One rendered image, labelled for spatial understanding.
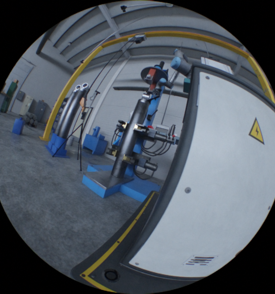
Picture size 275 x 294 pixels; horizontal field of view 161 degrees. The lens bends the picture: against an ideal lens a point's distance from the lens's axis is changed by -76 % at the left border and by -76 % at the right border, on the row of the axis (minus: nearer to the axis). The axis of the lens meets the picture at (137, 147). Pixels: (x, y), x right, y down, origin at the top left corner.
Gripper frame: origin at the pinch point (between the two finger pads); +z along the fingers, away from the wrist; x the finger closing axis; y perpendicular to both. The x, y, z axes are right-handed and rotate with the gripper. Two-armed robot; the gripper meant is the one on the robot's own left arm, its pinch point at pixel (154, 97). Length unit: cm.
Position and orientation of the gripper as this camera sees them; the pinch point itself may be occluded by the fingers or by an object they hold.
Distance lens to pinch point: 157.7
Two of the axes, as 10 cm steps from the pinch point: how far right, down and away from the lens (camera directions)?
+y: -5.3, -1.4, 8.4
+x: -7.8, -3.1, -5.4
